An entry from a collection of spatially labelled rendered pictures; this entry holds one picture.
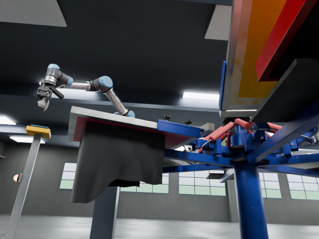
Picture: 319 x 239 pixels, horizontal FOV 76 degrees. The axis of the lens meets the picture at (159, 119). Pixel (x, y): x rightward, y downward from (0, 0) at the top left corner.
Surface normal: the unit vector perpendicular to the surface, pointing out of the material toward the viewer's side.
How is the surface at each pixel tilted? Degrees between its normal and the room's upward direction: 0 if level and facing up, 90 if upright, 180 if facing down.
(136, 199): 90
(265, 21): 148
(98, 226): 90
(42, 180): 90
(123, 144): 91
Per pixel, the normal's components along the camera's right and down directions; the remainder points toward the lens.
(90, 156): 0.38, -0.29
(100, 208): 0.07, -0.39
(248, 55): -0.09, 0.57
